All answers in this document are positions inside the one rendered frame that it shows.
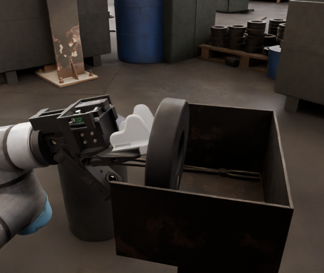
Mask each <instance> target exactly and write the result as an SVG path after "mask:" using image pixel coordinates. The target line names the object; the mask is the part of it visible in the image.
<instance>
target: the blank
mask: <svg viewBox="0 0 324 273"><path fill-rule="evenodd" d="M188 132H189V104H188V102H187V101H186V100H183V99H174V98H169V97H167V98H164V99H163V100H162V101H161V103H160V105H159V107H158V109H157V111H156V114H155V117H154V120H153V124H152V128H151V132H150V138H149V141H148V147H147V154H146V164H145V186H152V187H159V188H164V189H171V190H178V189H179V185H180V181H181V178H182V172H183V167H184V161H185V154H186V147H187V138H188Z"/></svg>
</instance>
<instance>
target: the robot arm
mask: <svg viewBox="0 0 324 273"><path fill-rule="evenodd" d="M96 99H101V100H96ZM90 100H95V101H90ZM74 107H75V109H76V111H75V109H74ZM117 118H118V115H117V113H116V110H115V107H114V106H112V103H111V100H110V97H109V94H108V95H102V96H96V97H90V98H86V99H81V100H78V101H77V102H76V103H74V104H72V105H70V106H69V107H68V108H66V109H60V110H54V111H50V109H49V108H47V109H42V110H40V111H39V112H38V113H37V114H36V115H34V116H32V117H31V118H30V119H29V121H30V122H26V123H19V124H16V125H9V126H3V127H0V249H1V248H2V247H3V246H5V245H6V243H8V242H9V241H10V240H11V239H12V238H13V237H14V236H15V235H16V234H18V235H29V234H31V233H34V232H36V231H38V229H39V228H42V227H44V226H45V225H46V224H47V223H48V222H49V221H50V219H51V216H52V209H51V207H50V204H49V202H48V196H47V194H46V192H45V191H44V190H43V187H42V185H41V183H40V181H39V179H38V177H37V175H36V172H35V170H34V168H43V167H48V166H50V165H57V164H60V165H61V166H63V167H64V168H65V169H66V170H67V171H69V172H70V173H71V174H72V175H74V176H75V177H76V178H78V180H80V181H81V182H82V183H84V184H85V185H86V186H87V187H89V188H90V189H91V190H92V191H93V192H95V193H96V194H97V195H98V196H99V197H101V198H102V199H103V200H104V201H109V200H110V199H111V191H110V184H109V182H110V181H117V182H122V178H121V177H120V176H119V175H118V174H117V173H116V172H114V171H113V170H112V169H111V168H110V167H109V166H112V165H117V164H121V163H125V162H127V161H131V160H134V159H138V158H140V157H141V156H144V155H146V154H147V147H148V141H149V138H150V132H151V128H152V124H153V120H154V117H153V115H152V113H151V111H150V110H149V108H148V107H147V106H145V105H136V106H135V108H134V112H133V114H132V115H129V116H128V117H127V118H126V121H123V122H121V123H120V125H119V128H118V125H117V122H116V119H117Z"/></svg>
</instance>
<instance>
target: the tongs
mask: <svg viewBox="0 0 324 273"><path fill-rule="evenodd" d="M131 161H138V162H142V163H146V159H139V158H138V159H134V160H131ZM117 165H125V166H138V167H145V164H140V163H133V162H123V163H121V164H117ZM183 171H191V172H202V173H213V174H219V175H220V176H222V177H225V176H228V177H234V178H241V179H250V180H261V177H260V173H257V172H251V171H242V170H227V169H226V168H220V169H213V168H205V167H198V166H190V165H184V167H183ZM232 173H239V174H232ZM240 174H248V175H253V176H248V175H240ZM257 176H259V177H257Z"/></svg>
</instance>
